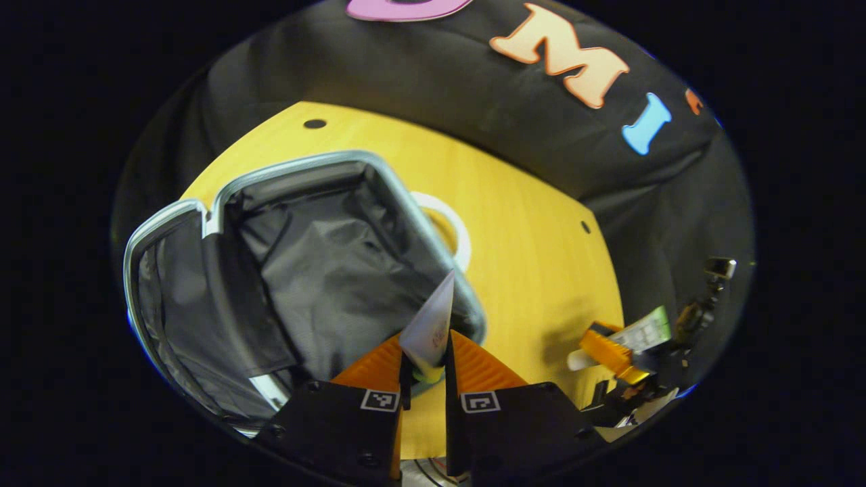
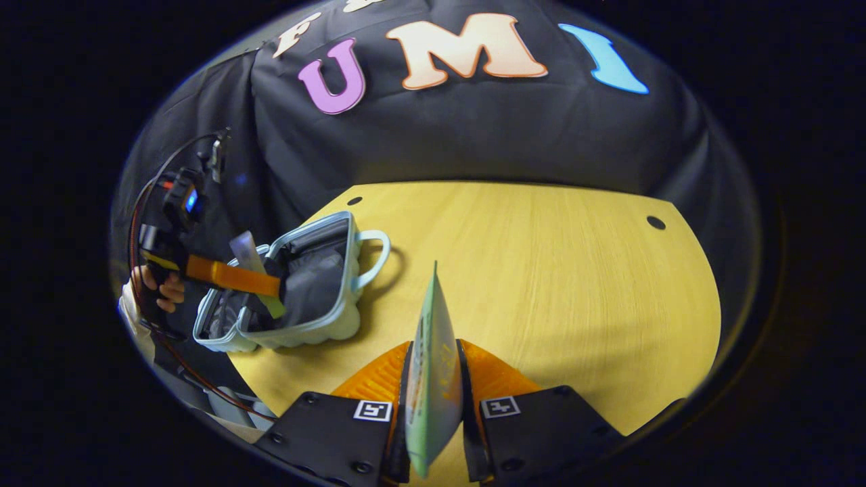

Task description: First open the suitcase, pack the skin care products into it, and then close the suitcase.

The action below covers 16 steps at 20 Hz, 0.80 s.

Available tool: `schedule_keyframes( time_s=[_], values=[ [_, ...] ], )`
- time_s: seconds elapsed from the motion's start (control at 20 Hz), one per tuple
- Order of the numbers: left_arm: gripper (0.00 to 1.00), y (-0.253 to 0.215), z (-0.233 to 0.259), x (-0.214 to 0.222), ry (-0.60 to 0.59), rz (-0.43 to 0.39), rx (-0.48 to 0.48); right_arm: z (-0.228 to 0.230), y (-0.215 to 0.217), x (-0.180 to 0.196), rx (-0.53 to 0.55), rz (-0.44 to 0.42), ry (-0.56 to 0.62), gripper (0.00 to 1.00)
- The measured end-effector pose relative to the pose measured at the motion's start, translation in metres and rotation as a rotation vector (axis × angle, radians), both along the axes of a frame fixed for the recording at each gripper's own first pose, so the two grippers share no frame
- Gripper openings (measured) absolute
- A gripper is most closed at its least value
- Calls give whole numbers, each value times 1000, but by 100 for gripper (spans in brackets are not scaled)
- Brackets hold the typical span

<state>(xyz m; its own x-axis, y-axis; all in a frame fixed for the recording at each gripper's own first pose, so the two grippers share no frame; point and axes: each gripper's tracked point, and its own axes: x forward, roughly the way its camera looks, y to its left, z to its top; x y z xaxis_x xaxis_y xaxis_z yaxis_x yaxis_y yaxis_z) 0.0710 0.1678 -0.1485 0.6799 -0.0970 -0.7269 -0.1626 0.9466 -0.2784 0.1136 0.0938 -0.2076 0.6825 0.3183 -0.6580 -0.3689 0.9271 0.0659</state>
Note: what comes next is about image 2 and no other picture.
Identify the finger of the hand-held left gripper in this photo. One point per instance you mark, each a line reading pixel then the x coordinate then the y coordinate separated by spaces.
pixel 230 276

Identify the white bumpy suitcase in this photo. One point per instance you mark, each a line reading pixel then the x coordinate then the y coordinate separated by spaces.
pixel 318 331

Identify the grey tube with green cap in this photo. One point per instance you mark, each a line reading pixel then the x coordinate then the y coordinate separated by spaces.
pixel 247 253

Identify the black backdrop cloth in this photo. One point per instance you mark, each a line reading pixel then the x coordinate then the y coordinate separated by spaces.
pixel 473 128

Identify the pale grey object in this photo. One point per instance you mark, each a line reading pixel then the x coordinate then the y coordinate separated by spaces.
pixel 237 409

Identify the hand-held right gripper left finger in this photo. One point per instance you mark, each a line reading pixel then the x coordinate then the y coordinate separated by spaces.
pixel 399 460

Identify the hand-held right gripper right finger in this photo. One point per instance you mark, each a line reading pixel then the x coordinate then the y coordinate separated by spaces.
pixel 473 453

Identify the white and green tube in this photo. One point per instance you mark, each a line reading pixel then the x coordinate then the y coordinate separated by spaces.
pixel 433 379

